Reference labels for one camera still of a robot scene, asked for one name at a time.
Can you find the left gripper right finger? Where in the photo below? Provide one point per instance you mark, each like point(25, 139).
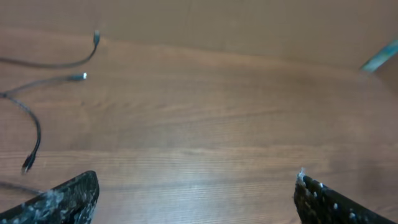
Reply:
point(318, 204)

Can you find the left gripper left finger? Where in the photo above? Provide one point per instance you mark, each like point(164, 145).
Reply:
point(72, 202)

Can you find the green tape strip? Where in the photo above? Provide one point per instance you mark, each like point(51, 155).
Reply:
point(380, 58)

